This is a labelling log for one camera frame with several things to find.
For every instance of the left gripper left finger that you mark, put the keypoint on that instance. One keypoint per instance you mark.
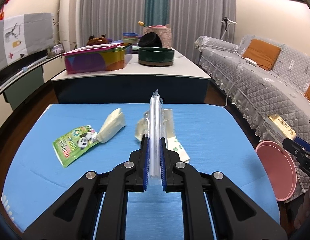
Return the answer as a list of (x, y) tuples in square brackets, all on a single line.
[(95, 206)]

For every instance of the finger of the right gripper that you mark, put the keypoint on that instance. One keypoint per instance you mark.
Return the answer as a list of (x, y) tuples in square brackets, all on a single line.
[(297, 150), (303, 143)]

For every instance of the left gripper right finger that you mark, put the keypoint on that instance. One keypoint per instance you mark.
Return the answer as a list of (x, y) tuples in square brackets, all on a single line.
[(213, 207)]

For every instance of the cream tissue pack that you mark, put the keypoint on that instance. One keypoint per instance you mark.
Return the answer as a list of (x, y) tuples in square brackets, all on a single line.
[(277, 127)]

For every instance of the green panda snack bag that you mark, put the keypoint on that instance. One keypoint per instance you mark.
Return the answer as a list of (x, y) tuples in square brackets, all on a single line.
[(74, 144)]

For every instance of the white paper bag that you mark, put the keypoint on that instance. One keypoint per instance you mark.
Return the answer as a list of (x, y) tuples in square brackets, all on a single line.
[(171, 140)]

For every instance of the clear pack of straws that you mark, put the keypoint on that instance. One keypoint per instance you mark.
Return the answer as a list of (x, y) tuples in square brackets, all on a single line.
[(154, 136)]

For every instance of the pink round trash bin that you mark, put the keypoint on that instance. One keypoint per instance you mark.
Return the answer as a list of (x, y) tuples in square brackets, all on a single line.
[(280, 169)]

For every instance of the right human hand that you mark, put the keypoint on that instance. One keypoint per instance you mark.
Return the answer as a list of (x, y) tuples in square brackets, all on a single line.
[(303, 211)]

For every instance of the grey quilted sofa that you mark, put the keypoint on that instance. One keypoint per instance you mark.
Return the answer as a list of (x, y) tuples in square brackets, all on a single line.
[(258, 93)]

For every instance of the cream crumpled tissue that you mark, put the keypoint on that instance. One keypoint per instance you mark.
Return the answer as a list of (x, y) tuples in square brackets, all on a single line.
[(112, 125)]

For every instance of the white top coffee table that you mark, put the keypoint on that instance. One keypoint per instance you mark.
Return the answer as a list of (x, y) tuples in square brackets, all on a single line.
[(182, 82)]

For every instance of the tv cabinet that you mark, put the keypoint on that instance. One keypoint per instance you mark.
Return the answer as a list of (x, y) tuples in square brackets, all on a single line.
[(23, 84)]

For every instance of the phone holder stand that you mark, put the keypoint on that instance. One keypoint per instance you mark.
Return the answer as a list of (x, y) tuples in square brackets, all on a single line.
[(226, 23)]

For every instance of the colourful rectangular box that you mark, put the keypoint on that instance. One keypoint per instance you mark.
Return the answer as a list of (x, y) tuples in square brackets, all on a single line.
[(98, 58)]

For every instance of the dark green round tin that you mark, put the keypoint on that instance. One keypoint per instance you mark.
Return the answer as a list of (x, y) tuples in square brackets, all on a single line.
[(156, 56)]

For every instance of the grey pleated curtain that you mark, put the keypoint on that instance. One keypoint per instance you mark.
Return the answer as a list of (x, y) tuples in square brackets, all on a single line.
[(189, 19)]

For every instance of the pink patterned basket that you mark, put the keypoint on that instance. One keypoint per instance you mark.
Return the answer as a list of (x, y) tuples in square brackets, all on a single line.
[(163, 31)]

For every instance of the black bowl hat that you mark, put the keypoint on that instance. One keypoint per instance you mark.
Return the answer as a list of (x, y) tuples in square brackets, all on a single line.
[(150, 40)]

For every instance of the brown teapot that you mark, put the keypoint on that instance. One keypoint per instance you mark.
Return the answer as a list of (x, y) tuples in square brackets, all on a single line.
[(97, 40)]

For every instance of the stacked coloured bowls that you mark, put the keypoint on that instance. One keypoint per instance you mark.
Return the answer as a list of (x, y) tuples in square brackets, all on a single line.
[(132, 38)]

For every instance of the grey covered television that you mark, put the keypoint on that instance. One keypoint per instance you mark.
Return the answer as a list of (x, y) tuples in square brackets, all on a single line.
[(24, 35)]

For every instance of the teal curtain panel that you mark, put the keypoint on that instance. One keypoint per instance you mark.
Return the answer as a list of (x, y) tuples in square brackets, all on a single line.
[(156, 12)]

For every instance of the white standing air conditioner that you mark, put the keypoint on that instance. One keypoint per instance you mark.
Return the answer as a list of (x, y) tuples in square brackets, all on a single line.
[(69, 24)]

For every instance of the small photo frame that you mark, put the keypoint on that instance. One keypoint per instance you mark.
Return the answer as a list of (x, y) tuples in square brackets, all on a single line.
[(58, 49)]

